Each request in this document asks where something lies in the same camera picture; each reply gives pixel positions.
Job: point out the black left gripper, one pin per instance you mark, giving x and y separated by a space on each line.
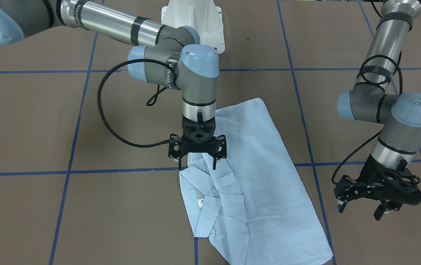
369 170

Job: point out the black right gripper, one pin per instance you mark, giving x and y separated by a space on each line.
174 148

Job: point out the light blue button-up shirt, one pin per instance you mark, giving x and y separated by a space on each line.
252 206

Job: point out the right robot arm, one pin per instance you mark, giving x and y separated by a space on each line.
49 119

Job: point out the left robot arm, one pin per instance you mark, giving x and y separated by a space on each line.
378 97

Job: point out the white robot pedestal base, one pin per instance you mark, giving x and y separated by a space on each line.
202 15

